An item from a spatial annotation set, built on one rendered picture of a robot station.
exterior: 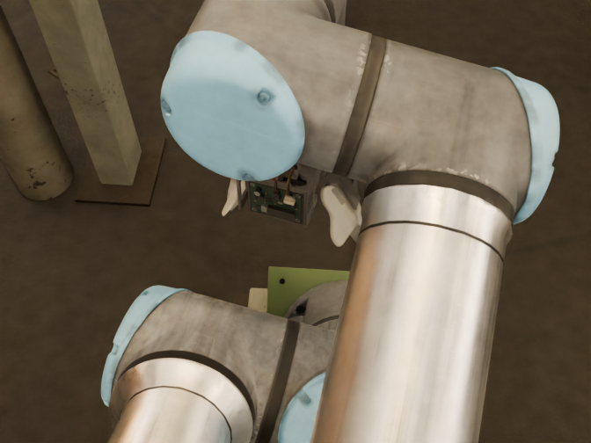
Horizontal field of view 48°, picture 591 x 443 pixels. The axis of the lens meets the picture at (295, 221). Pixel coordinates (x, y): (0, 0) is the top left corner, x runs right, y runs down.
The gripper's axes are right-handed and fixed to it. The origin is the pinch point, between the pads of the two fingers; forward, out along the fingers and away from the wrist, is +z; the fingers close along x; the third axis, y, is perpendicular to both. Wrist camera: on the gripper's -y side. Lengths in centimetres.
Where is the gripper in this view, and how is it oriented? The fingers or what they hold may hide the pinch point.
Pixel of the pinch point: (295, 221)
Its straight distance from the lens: 74.9
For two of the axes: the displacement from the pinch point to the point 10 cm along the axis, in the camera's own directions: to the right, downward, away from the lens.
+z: 0.0, 6.3, 7.7
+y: -3.2, 7.3, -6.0
